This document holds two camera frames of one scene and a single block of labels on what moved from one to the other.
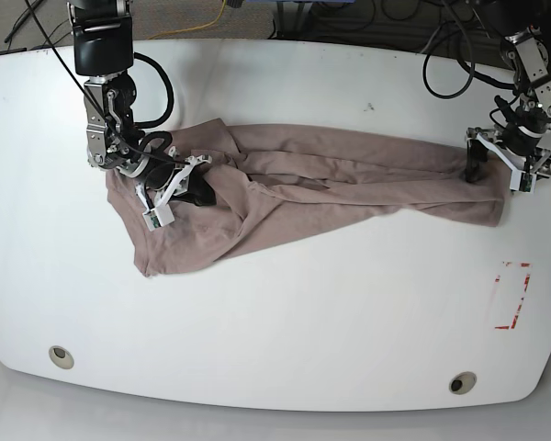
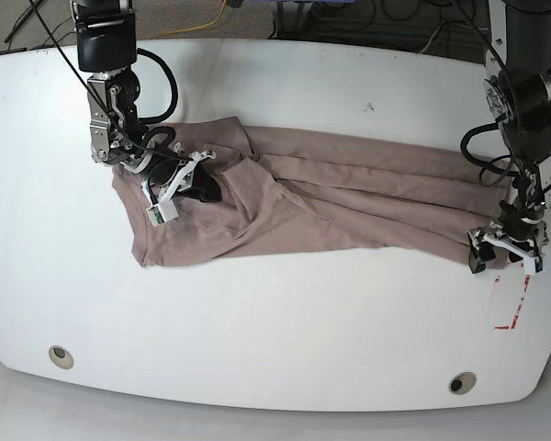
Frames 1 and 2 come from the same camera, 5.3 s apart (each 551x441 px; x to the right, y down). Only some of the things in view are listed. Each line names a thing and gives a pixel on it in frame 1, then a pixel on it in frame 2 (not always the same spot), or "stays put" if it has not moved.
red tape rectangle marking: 513,325 stays put
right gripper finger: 477,154 → 479,254
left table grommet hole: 61,357 stays put
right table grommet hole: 462,382 stays put
